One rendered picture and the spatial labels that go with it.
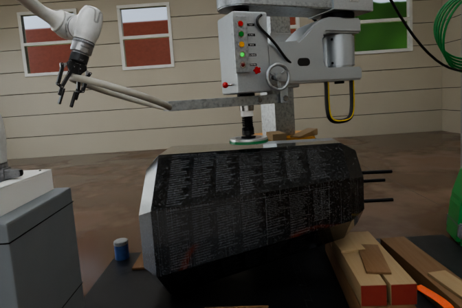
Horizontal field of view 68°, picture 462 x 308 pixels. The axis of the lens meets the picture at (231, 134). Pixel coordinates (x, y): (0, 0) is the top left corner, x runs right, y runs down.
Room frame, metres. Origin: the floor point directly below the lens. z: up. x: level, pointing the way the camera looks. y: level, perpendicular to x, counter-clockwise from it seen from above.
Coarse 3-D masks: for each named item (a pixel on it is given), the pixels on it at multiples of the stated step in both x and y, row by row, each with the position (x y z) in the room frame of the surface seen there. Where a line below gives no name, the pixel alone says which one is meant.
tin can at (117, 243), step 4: (116, 240) 2.38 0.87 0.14; (120, 240) 2.38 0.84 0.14; (124, 240) 2.37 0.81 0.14; (116, 244) 2.33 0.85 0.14; (120, 244) 2.33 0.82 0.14; (124, 244) 2.34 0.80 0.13; (128, 244) 2.39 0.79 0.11; (116, 248) 2.33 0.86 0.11; (120, 248) 2.33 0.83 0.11; (124, 248) 2.34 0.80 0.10; (128, 248) 2.37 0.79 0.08; (116, 252) 2.33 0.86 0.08; (120, 252) 2.33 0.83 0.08; (124, 252) 2.34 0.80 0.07; (128, 252) 2.37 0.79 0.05; (116, 256) 2.33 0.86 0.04; (120, 256) 2.33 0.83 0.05; (124, 256) 2.34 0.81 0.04; (128, 256) 2.36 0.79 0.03; (116, 260) 2.34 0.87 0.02; (120, 260) 2.33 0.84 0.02
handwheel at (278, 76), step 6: (270, 66) 1.81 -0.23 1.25; (282, 66) 1.84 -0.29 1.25; (270, 72) 1.81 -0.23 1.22; (282, 72) 1.84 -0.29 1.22; (288, 72) 1.85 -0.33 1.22; (276, 78) 1.82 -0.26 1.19; (282, 78) 1.83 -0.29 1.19; (288, 78) 1.86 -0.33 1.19; (270, 84) 1.81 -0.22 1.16; (288, 84) 1.85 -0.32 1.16; (276, 90) 1.82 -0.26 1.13; (282, 90) 1.84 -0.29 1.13
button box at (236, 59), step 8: (232, 16) 1.77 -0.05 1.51; (240, 16) 1.79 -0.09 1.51; (232, 24) 1.78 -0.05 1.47; (232, 32) 1.78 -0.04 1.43; (232, 40) 1.79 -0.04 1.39; (240, 40) 1.79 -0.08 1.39; (232, 48) 1.79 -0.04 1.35; (240, 48) 1.79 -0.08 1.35; (248, 56) 1.80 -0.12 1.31; (248, 64) 1.80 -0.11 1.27; (240, 72) 1.78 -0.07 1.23; (248, 72) 1.80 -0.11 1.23
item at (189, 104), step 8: (240, 96) 1.85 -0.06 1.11; (248, 96) 1.87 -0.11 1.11; (256, 96) 1.89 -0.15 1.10; (264, 96) 1.91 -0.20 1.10; (272, 96) 1.93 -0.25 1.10; (176, 104) 1.71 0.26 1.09; (184, 104) 1.73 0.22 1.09; (192, 104) 1.75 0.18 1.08; (200, 104) 1.76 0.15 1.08; (208, 104) 1.78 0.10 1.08; (216, 104) 1.80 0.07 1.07; (224, 104) 1.81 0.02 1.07; (232, 104) 1.83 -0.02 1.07; (240, 104) 1.85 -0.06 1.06; (248, 104) 1.87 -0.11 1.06
